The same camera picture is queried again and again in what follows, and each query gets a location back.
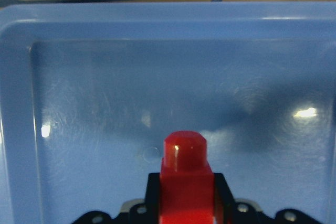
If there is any blue plastic tray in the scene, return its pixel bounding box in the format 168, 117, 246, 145
1, 2, 335, 223

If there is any red block from tray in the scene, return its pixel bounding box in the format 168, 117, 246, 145
159, 131, 214, 223

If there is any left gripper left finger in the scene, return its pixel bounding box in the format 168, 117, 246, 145
74, 173, 160, 223

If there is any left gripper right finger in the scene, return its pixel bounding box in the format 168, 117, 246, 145
214, 173, 319, 223

